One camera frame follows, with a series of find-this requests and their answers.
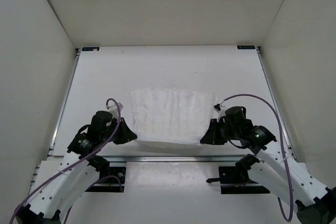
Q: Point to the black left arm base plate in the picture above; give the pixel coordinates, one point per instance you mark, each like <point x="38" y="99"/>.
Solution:
<point x="111" y="180"/>

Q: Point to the white skirt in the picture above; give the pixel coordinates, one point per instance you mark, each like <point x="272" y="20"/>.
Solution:
<point x="171" y="118"/>

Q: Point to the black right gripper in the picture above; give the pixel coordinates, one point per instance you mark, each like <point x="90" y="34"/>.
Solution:
<point x="211" y="137"/>

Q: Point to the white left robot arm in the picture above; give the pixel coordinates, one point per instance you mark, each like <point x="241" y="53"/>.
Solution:
<point x="80" y="169"/>

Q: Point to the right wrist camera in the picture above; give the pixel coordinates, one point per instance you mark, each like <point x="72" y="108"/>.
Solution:
<point x="220" y="109"/>

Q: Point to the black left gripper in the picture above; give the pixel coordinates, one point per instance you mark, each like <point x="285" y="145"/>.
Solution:
<point x="127" y="133"/>

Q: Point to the blue right corner label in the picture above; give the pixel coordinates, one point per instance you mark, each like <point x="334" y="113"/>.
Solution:
<point x="245" y="47"/>

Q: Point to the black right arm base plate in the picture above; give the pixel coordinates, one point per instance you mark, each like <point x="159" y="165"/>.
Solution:
<point x="234" y="181"/>

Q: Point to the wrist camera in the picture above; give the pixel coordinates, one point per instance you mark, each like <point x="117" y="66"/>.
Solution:
<point x="220" y="109"/>
<point x="114" y="110"/>

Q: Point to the blue left corner label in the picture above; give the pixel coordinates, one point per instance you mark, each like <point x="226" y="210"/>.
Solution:
<point x="90" y="49"/>

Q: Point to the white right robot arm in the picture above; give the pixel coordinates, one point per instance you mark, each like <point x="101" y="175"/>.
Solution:
<point x="269" y="165"/>

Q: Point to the blue corner label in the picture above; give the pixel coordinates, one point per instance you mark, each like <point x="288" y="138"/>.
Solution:
<point x="90" y="49"/>
<point x="245" y="47"/>

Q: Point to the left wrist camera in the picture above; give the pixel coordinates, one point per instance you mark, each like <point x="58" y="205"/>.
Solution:
<point x="114" y="110"/>

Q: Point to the aluminium table edge rail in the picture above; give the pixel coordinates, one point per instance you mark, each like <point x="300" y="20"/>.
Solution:
<point x="172" y="159"/>

